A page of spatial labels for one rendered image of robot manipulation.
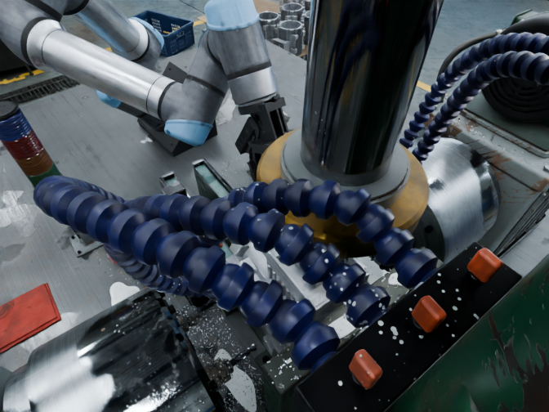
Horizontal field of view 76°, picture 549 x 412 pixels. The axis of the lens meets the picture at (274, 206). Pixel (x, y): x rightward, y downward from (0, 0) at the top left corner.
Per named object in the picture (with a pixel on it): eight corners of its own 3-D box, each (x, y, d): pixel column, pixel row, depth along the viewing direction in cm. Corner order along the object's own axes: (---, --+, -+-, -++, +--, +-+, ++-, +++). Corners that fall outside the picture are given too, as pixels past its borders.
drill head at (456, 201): (505, 230, 85) (570, 149, 66) (403, 315, 70) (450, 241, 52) (421, 172, 98) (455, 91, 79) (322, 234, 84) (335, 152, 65)
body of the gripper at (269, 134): (276, 181, 56) (252, 106, 52) (252, 174, 64) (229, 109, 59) (313, 162, 59) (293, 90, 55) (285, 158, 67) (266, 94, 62)
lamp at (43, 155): (56, 168, 76) (46, 152, 72) (25, 180, 73) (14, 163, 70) (49, 154, 79) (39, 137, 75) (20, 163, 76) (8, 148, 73)
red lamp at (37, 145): (46, 152, 72) (34, 134, 69) (14, 163, 70) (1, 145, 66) (39, 137, 75) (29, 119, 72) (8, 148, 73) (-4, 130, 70)
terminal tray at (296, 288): (362, 296, 56) (372, 272, 51) (310, 333, 52) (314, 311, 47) (314, 244, 62) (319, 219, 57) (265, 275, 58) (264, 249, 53)
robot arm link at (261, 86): (220, 82, 58) (261, 69, 61) (229, 110, 59) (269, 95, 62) (239, 78, 51) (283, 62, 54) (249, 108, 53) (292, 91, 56)
